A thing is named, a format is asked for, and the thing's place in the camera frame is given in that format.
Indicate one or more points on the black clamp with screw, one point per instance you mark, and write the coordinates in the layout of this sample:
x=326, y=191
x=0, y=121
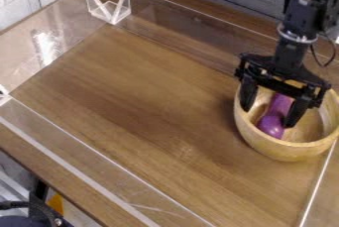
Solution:
x=45, y=214

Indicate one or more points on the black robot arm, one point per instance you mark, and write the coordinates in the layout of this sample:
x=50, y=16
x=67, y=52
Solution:
x=309, y=18

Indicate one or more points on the clear acrylic tray wall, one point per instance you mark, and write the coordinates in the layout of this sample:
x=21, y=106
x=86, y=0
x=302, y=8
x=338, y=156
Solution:
x=118, y=114

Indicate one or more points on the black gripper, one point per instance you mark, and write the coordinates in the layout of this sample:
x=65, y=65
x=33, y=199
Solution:
x=282, y=73

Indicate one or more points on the brown wooden bowl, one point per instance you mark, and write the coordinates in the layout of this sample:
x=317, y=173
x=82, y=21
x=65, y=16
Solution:
x=305, y=141

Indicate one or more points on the purple toy eggplant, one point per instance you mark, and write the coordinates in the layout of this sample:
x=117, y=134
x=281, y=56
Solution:
x=270, y=122

